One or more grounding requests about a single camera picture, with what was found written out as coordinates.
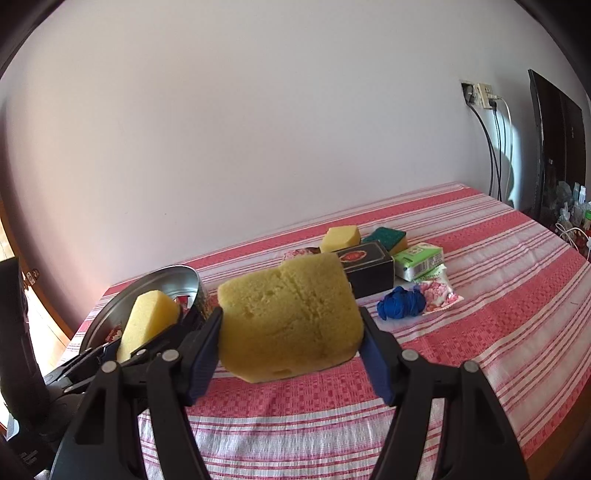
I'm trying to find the large rough yellow sponge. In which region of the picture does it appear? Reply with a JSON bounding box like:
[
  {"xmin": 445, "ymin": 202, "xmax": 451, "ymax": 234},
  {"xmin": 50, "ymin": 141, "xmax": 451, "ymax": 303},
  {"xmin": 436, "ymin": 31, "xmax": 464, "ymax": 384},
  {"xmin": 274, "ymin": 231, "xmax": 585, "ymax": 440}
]
[{"xmin": 217, "ymin": 253, "xmax": 364, "ymax": 383}]

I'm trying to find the green and yellow scouring sponge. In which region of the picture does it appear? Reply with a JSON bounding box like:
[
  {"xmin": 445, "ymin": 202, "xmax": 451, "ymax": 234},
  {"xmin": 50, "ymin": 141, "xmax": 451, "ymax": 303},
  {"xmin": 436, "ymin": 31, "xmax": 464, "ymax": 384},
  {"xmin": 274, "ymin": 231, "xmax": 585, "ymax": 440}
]
[{"xmin": 361, "ymin": 226, "xmax": 408, "ymax": 256}]

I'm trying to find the wooden door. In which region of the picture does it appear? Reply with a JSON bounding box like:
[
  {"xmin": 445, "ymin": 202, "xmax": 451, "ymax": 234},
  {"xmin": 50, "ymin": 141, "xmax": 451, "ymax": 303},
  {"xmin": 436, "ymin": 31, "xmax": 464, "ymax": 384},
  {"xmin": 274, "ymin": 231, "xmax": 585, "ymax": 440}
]
[{"xmin": 0, "ymin": 191, "xmax": 75, "ymax": 344}]

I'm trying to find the pile of assorted small bottles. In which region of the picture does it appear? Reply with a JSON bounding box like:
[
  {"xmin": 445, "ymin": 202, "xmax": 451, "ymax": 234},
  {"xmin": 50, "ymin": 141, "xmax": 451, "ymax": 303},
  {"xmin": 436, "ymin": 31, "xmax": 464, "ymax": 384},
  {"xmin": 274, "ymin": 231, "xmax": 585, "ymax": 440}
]
[{"xmin": 545, "ymin": 180, "xmax": 591, "ymax": 260}]

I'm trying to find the small yellow sponge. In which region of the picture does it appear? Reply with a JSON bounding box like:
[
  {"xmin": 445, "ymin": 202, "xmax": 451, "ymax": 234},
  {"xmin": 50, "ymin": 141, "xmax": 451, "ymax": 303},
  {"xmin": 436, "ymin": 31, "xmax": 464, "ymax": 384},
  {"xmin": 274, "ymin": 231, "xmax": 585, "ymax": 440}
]
[
  {"xmin": 320, "ymin": 225, "xmax": 361, "ymax": 254},
  {"xmin": 116, "ymin": 304, "xmax": 182, "ymax": 363}
]

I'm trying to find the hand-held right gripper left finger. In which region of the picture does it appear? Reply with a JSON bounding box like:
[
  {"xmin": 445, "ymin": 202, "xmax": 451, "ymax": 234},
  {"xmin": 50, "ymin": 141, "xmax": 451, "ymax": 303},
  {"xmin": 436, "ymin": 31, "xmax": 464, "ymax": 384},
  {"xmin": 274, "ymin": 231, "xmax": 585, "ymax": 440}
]
[{"xmin": 50, "ymin": 307, "xmax": 225, "ymax": 480}]

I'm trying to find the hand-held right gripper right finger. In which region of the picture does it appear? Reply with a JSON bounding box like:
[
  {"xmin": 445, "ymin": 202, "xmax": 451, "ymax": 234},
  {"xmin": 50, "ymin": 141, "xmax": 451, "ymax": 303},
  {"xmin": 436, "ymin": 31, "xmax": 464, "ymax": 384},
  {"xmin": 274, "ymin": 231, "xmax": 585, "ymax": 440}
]
[{"xmin": 358, "ymin": 307, "xmax": 533, "ymax": 480}]

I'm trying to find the blue cloth bundle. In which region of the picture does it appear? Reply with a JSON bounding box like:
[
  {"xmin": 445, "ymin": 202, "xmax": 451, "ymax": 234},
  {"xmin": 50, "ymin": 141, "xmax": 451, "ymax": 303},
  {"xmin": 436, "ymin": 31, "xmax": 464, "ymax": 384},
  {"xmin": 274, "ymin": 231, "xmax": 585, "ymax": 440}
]
[{"xmin": 377, "ymin": 286, "xmax": 427, "ymax": 320}]

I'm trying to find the red striped cloth covered desktop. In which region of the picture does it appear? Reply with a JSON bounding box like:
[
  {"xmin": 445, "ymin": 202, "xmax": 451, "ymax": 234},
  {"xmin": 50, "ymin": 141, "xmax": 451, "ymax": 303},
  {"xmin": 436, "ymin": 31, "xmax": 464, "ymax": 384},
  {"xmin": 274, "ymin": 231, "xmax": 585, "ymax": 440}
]
[{"xmin": 60, "ymin": 181, "xmax": 591, "ymax": 480}]

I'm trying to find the round metal bowl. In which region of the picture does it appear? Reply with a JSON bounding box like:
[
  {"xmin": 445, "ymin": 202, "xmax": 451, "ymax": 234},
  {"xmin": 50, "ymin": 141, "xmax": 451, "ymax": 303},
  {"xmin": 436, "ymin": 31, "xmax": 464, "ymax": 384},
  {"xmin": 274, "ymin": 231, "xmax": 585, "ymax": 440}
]
[{"xmin": 83, "ymin": 265, "xmax": 214, "ymax": 356}]

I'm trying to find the pink floral packet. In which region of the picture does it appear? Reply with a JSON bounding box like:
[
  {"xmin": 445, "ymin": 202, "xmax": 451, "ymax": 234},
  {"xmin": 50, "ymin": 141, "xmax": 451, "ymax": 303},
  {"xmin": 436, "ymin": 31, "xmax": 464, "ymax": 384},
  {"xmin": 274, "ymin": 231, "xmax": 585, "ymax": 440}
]
[{"xmin": 414, "ymin": 272, "xmax": 463, "ymax": 315}]

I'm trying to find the small pink packet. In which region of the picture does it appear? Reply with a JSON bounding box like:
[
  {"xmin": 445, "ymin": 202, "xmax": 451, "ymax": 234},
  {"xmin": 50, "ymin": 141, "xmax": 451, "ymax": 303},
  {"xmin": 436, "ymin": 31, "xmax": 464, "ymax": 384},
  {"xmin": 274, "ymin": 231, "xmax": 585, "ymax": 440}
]
[{"xmin": 283, "ymin": 248, "xmax": 321, "ymax": 264}]

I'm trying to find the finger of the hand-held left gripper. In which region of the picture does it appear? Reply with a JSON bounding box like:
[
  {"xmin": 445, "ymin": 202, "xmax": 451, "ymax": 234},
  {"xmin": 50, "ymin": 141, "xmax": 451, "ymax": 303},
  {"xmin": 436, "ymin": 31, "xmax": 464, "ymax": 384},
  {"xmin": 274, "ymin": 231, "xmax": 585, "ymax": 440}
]
[
  {"xmin": 44, "ymin": 342, "xmax": 124, "ymax": 398},
  {"xmin": 130, "ymin": 307, "xmax": 214, "ymax": 365}
]

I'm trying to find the white wall socket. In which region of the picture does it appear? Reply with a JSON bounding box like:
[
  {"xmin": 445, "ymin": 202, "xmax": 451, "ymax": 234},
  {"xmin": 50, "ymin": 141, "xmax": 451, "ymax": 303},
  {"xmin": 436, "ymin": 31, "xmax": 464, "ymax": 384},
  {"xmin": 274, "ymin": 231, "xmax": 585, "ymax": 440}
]
[{"xmin": 461, "ymin": 80, "xmax": 496, "ymax": 110}]

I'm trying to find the black box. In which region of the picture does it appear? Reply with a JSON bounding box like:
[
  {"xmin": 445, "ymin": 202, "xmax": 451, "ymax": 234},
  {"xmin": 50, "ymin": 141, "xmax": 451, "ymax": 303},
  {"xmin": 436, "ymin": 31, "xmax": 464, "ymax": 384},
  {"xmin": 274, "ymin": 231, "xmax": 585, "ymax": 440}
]
[{"xmin": 331, "ymin": 242, "xmax": 396, "ymax": 297}]

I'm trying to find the black cable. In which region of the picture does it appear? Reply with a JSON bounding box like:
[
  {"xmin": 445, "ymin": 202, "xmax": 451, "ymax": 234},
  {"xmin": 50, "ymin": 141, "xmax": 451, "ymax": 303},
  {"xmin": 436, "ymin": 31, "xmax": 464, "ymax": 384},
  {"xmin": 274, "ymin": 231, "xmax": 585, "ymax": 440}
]
[
  {"xmin": 492, "ymin": 107, "xmax": 504, "ymax": 200},
  {"xmin": 465, "ymin": 100, "xmax": 494, "ymax": 195}
]

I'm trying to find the white cable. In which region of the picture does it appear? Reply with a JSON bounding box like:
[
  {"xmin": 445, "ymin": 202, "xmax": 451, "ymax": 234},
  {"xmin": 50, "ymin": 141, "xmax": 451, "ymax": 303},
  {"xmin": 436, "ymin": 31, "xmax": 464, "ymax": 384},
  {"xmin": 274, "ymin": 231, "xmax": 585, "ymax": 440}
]
[{"xmin": 496, "ymin": 96, "xmax": 515, "ymax": 206}]

